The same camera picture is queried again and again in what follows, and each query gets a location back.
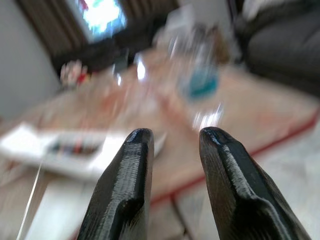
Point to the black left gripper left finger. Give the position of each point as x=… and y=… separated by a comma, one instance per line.
x=125, y=185

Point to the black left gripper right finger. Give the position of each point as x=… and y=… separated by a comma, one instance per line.
x=230, y=190

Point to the clear plastic bottle blue label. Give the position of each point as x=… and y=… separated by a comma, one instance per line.
x=202, y=82

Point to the small red doll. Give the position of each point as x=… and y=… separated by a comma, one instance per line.
x=75, y=72

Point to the grey fabric sofa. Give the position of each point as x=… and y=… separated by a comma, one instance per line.
x=97, y=56
x=282, y=45

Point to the brown pleated curtain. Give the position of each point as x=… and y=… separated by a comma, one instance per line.
x=147, y=12
x=50, y=25

